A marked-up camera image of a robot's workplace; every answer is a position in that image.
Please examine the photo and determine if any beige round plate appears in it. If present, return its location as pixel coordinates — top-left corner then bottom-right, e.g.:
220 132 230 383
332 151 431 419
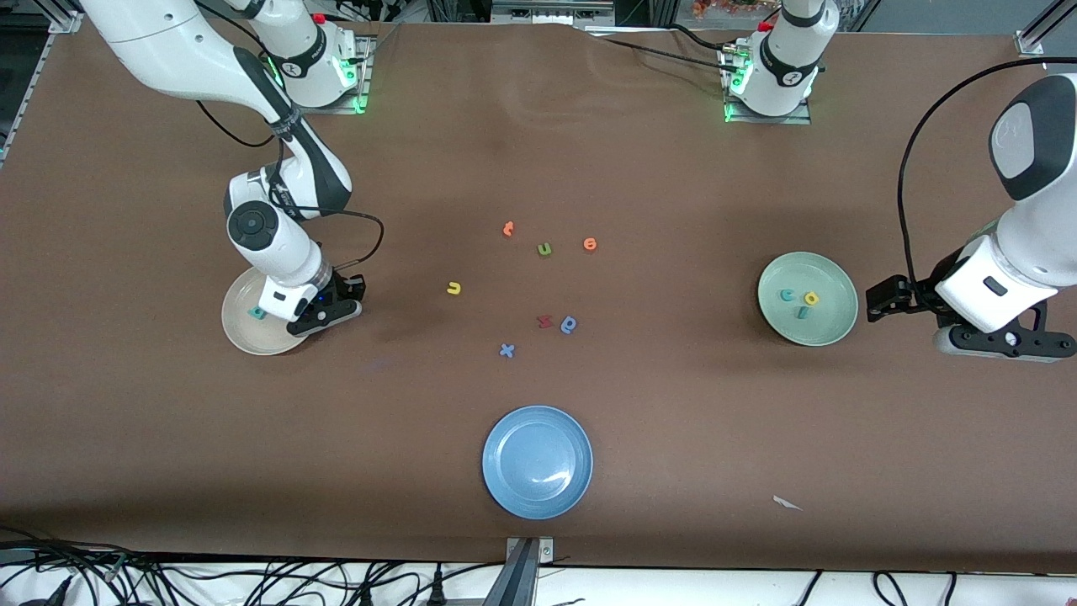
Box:
220 268 314 357

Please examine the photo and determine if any green round plate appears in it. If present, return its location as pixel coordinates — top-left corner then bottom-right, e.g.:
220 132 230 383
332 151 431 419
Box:
757 251 860 348

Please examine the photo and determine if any brown table cover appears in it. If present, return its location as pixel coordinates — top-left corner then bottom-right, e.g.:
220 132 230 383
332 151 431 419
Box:
0 15 1077 575

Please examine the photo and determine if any blue round plate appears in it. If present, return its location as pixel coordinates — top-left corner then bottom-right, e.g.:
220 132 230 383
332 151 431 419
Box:
481 405 594 520

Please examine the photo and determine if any orange patterned object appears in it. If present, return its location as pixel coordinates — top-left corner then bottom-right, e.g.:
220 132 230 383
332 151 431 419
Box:
692 0 779 18

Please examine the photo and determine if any grey metal box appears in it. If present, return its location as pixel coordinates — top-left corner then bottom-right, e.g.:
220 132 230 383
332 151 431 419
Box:
491 0 617 24

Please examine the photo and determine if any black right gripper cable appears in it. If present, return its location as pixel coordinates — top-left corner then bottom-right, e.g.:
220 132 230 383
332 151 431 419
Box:
324 210 385 272

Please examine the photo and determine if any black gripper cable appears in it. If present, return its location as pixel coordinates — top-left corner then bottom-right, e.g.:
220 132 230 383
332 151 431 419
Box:
324 210 385 272
896 57 1077 291

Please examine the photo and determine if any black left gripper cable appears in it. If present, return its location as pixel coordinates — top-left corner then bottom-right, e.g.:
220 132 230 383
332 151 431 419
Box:
896 57 1077 291

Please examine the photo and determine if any black right arm loop cable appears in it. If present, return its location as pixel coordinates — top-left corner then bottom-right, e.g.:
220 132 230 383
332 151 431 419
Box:
195 99 287 151

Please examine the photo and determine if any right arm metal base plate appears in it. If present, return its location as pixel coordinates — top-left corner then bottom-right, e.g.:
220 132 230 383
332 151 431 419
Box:
279 34 373 114

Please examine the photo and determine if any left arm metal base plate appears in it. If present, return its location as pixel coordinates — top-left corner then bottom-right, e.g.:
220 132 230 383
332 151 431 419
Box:
722 42 813 125

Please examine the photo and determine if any aluminium frame profile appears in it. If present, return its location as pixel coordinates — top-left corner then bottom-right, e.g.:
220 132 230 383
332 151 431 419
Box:
0 7 85 161
1014 0 1077 58

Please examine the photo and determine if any black looped floor cable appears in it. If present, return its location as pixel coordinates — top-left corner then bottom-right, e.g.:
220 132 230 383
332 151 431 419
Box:
872 571 912 606

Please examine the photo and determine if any short black table cable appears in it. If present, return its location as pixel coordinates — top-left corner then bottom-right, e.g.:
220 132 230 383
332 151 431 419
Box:
669 24 741 56

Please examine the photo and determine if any long black table cable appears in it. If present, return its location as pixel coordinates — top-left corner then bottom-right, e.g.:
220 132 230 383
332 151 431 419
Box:
599 35 741 75

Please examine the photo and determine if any grey metal camera mount bracket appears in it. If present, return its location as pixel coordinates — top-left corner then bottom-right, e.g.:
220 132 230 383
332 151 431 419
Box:
503 536 556 606

